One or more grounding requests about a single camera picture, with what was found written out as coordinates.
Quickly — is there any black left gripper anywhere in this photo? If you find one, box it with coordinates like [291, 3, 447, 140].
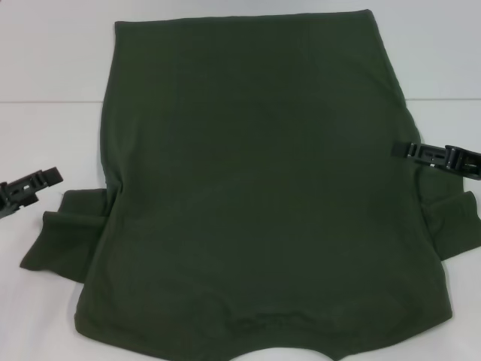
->
[0, 167, 65, 221]

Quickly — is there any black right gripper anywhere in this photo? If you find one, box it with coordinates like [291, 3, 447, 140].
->
[390, 141, 481, 180]

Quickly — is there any dark green t-shirt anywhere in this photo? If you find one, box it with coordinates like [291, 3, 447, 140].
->
[19, 9, 481, 361]

